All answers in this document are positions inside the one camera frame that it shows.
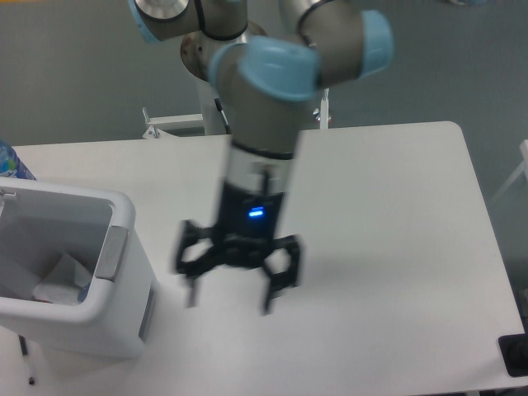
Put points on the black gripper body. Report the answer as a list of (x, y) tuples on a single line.
[(243, 234)]

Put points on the clear plastic water bottle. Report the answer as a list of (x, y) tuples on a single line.
[(83, 291)]

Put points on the clear plastic bag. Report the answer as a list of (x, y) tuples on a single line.
[(60, 286)]

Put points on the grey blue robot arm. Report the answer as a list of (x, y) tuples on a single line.
[(264, 85)]

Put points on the white plastic trash can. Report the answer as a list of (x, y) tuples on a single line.
[(42, 221)]

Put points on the blue labelled bottle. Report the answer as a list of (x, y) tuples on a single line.
[(11, 165)]

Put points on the black pen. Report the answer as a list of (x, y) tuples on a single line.
[(27, 361)]

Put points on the black device at table edge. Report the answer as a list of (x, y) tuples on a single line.
[(514, 353)]

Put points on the white frame at right edge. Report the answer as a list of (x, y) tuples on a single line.
[(520, 172)]

